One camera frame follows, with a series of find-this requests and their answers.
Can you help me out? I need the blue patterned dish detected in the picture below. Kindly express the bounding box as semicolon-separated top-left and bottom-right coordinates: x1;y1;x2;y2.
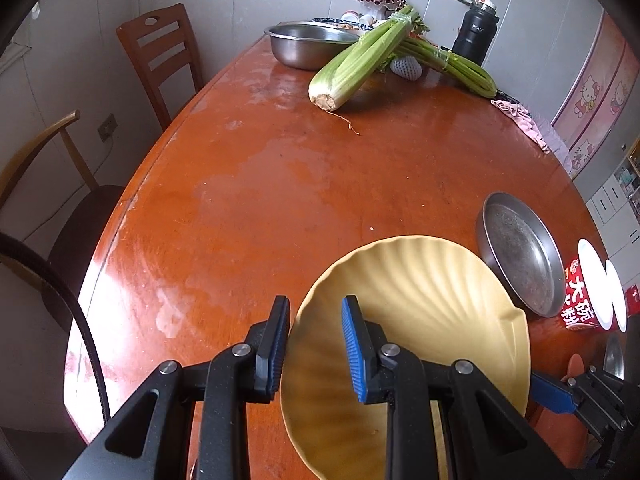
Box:
312;18;373;32

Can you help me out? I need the large celery bunch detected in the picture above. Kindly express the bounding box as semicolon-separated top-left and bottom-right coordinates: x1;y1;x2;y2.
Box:
308;4;422;112

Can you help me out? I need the red instant noodle cup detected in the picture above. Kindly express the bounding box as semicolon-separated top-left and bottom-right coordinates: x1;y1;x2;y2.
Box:
560;238;614;332

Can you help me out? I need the pink child garment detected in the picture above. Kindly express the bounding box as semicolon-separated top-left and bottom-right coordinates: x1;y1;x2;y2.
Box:
532;113;573;177

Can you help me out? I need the red wooden chair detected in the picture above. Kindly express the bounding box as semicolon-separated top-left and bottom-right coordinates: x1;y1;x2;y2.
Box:
116;3;205;130

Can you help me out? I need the pink patterned cloth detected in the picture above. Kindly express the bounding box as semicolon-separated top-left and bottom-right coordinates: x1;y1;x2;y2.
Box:
490;100;551;153

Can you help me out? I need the steel pan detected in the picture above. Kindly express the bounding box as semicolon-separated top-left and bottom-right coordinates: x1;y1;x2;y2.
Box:
475;192;565;318

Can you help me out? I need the orange pig-face plate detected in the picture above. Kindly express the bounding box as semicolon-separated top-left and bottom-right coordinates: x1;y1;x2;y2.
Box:
561;353;585;382

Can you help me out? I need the yellow scalloped plate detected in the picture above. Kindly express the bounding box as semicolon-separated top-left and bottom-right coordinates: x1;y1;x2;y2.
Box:
280;235;530;479

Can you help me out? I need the steel bowl far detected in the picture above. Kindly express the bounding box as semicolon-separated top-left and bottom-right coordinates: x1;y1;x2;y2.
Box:
264;21;359;70

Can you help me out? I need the dark seat armchair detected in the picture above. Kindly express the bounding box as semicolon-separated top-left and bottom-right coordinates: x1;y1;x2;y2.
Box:
0;109;126;331

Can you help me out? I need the white drawer cabinet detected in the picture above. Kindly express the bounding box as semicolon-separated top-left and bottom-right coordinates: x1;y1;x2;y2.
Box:
584;138;640;291

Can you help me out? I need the hello kitty pink door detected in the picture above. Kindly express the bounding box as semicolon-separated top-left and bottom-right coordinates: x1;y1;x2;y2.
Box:
552;14;639;178

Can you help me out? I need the foam-netted fruit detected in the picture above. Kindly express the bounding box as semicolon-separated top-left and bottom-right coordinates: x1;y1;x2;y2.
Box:
390;56;423;81

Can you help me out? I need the black thermos bottle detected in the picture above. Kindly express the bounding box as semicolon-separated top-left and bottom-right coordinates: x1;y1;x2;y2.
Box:
451;0;499;65

